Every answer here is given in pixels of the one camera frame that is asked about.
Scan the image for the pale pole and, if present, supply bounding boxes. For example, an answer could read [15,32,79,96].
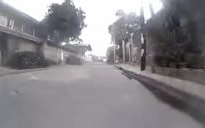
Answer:
[121,39,127,64]

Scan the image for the low building with roof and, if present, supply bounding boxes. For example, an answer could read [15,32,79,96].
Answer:
[61,43,93,63]

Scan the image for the small dark bush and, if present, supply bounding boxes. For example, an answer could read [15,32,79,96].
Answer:
[65,54,84,66]

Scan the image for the grey asphalt road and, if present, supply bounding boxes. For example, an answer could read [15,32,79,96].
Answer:
[0,63,204,128]

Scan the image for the group of trees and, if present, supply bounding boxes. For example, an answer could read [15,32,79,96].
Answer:
[106,9,142,64]

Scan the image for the dark pole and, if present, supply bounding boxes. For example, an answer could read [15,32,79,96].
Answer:
[138,6,148,72]

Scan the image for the large leafy tree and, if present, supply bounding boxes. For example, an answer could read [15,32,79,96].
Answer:
[38,0,88,47]

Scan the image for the dark kerb gutter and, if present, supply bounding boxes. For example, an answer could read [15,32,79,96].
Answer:
[114,64,205,128]

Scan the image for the dark round bush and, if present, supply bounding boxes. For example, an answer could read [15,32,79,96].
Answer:
[5,50,48,70]

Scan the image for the grey concrete pavement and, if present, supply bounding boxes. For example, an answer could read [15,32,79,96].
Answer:
[114,63,205,105]

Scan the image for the dense dark trees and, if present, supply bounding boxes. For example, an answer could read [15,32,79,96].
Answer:
[144,0,205,68]

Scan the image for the grey pavement strip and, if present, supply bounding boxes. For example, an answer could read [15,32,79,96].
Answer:
[0,65,53,79]

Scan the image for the grey two-storey building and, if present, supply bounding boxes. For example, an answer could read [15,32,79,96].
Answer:
[0,0,45,68]

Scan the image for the low grey wall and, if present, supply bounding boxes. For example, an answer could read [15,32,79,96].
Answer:
[151,64,205,86]

